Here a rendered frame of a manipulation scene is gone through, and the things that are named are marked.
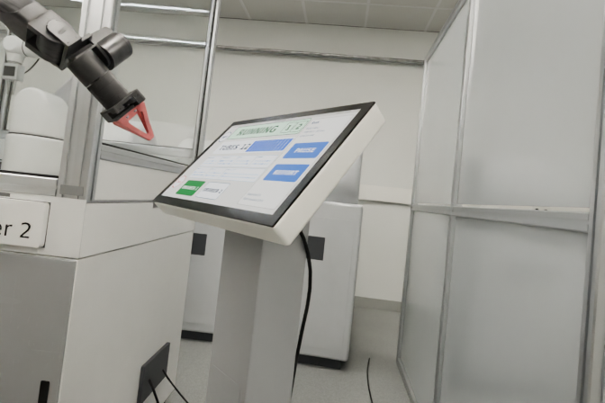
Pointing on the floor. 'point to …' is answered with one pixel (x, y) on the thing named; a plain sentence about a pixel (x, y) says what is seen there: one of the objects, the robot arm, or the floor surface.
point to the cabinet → (93, 323)
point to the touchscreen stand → (257, 320)
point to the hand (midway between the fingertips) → (148, 136)
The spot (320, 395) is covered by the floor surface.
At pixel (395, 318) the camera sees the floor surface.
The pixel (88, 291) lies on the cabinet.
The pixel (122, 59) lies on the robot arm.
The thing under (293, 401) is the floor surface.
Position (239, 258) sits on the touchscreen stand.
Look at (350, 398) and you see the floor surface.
